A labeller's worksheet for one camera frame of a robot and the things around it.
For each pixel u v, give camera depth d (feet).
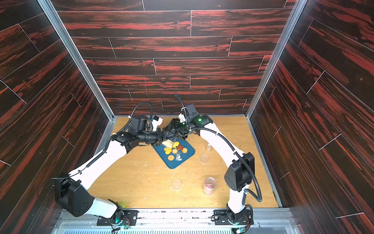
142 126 2.00
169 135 2.36
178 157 3.13
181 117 2.41
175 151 3.23
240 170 1.48
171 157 3.14
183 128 2.21
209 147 3.32
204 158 3.15
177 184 2.84
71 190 1.32
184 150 3.24
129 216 2.48
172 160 3.11
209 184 2.63
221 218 2.41
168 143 2.34
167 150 3.22
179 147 3.22
